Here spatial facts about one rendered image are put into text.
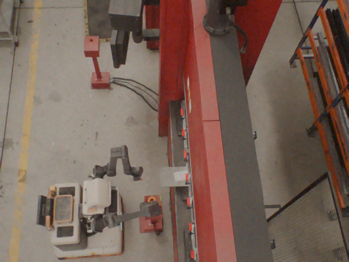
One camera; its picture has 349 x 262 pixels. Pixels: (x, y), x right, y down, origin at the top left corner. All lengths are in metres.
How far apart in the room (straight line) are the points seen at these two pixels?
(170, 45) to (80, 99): 2.13
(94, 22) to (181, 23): 2.87
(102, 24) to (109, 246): 3.08
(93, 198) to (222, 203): 1.27
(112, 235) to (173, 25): 2.19
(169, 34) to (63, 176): 2.28
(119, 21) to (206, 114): 1.28
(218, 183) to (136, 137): 2.71
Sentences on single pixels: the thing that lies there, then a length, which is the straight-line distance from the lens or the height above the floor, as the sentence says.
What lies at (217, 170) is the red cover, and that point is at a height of 2.30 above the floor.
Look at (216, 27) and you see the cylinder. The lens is 2.49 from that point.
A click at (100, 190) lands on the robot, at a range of 2.99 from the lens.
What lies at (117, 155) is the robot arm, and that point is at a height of 1.62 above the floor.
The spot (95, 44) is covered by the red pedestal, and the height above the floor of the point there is 0.80.
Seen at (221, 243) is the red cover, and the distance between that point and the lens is 1.97.
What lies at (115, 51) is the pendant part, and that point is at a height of 1.51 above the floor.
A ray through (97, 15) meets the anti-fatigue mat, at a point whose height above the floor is 0.01.
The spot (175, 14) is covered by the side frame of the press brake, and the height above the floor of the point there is 2.12.
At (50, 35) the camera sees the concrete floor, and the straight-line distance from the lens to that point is 5.63.
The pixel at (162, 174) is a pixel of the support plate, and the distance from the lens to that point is 3.40.
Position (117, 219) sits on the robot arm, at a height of 1.30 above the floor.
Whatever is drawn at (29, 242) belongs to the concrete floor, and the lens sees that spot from 4.47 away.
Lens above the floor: 4.22
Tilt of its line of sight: 65 degrees down
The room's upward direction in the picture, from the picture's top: 7 degrees clockwise
